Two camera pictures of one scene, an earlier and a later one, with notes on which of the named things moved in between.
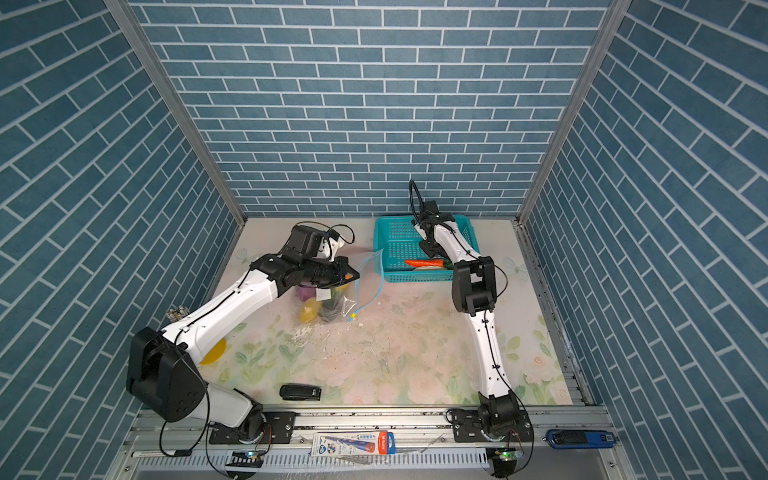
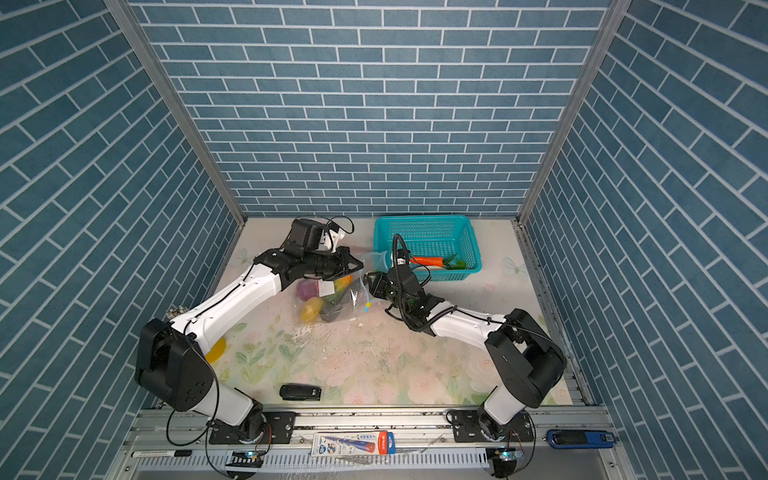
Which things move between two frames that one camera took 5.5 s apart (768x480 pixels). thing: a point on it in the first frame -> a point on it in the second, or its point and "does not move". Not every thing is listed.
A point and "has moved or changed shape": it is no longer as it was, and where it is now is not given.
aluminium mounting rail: [367, 444] does not move
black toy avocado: [330, 309] does not move
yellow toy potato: [309, 310] does not move
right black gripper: [427, 250] -> [377, 288]
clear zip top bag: [291, 334] has moved or changed shape
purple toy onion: [305, 292] does not move
